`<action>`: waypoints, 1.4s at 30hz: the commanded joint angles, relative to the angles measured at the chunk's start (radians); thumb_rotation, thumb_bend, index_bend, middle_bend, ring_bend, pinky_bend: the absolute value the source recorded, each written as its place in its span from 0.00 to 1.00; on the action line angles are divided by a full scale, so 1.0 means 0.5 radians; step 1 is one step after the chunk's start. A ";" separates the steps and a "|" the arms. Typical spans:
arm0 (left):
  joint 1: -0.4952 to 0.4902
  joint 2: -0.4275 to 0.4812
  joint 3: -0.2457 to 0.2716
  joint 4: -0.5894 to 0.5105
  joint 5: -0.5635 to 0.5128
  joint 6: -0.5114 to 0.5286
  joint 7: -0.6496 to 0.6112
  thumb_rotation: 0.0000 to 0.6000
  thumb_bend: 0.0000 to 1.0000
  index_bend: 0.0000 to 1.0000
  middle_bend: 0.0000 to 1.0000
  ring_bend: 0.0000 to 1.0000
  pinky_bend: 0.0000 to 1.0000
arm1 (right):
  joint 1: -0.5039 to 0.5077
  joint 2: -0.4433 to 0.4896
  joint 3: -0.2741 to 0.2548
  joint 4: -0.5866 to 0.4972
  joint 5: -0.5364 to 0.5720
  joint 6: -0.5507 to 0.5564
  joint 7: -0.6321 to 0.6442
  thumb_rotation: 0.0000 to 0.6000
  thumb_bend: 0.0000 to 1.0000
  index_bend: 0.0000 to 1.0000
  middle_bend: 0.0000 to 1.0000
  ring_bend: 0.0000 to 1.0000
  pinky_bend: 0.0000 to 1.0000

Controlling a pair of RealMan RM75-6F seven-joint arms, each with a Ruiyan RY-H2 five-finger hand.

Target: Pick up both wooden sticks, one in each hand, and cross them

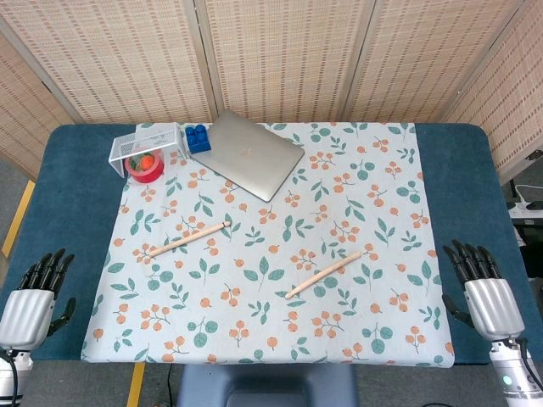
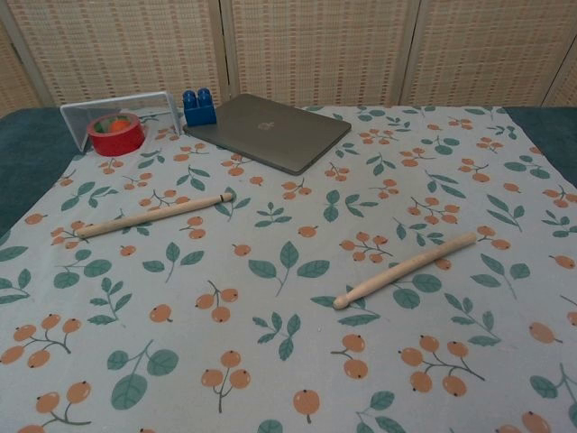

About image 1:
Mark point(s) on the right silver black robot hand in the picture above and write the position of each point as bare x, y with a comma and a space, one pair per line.
494, 309

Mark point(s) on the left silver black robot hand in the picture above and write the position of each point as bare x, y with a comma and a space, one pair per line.
24, 311

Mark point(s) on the wooden stick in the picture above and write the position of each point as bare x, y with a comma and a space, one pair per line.
188, 238
323, 275

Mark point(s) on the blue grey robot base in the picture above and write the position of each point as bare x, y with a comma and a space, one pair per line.
265, 386

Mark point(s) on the blue table mat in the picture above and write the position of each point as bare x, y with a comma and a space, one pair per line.
59, 237

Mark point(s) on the white power strip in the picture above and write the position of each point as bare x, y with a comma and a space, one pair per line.
526, 208

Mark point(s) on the red tape roll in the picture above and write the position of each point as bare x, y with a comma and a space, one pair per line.
144, 169

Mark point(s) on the orange and green small toy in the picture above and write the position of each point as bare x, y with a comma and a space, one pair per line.
144, 161

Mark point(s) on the floral printed tablecloth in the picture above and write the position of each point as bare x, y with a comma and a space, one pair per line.
271, 254

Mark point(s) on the blue toy building block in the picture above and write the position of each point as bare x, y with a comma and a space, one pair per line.
198, 138

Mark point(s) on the silver closed laptop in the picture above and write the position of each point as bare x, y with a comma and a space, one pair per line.
250, 154

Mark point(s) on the woven bamboo folding screen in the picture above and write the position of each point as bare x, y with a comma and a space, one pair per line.
271, 55

